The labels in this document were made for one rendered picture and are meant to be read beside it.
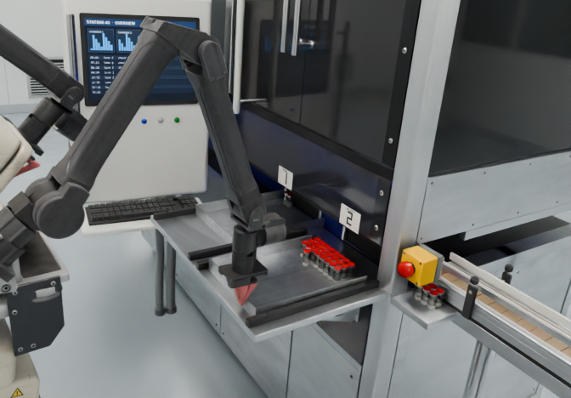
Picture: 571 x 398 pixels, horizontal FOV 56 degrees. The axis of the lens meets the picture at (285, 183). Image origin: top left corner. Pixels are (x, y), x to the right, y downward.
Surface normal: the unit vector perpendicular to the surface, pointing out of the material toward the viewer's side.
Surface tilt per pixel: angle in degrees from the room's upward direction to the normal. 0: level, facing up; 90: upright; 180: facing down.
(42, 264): 0
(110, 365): 0
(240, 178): 87
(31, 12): 90
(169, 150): 90
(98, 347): 0
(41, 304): 90
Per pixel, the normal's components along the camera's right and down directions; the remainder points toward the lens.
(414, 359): 0.53, 0.35
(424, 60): -0.84, 0.14
